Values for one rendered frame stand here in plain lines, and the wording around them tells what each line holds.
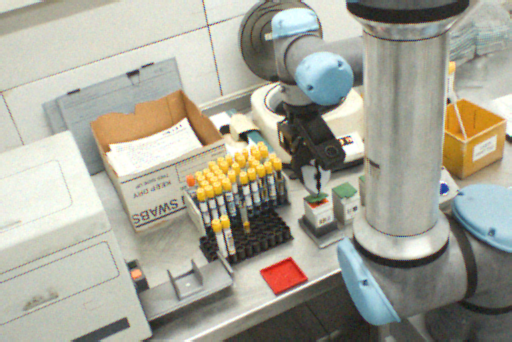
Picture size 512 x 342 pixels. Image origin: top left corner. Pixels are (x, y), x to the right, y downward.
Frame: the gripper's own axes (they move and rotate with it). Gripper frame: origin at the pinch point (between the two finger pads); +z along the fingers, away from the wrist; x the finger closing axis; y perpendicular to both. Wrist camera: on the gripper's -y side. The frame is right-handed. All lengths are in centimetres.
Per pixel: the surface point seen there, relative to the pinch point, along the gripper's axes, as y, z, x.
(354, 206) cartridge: -0.9, 6.3, -7.4
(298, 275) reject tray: -7.9, 10.0, 9.9
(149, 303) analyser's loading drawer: -2.5, 6.2, 36.8
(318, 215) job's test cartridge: -1.8, 3.8, 1.3
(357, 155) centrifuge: 14.8, 7.4, -18.5
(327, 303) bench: 31, 71, -15
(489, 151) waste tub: -2.7, 6.3, -41.3
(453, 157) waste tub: -0.5, 5.6, -33.1
